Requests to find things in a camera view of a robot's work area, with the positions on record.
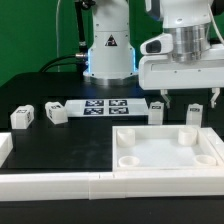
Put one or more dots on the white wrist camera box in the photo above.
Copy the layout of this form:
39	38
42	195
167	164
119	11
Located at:
161	44

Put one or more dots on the white sheet with AprilTags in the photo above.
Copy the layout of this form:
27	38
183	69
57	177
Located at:
106	107

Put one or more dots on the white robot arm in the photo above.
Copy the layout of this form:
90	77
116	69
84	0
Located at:
181	57

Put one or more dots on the white left fence piece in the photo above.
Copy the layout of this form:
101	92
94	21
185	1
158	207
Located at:
6	145

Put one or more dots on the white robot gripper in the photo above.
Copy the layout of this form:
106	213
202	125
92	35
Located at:
160	72

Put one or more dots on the white square tabletop part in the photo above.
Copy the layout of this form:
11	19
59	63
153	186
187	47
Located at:
166	147

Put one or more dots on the white front fence bar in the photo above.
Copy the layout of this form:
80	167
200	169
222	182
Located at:
108	185

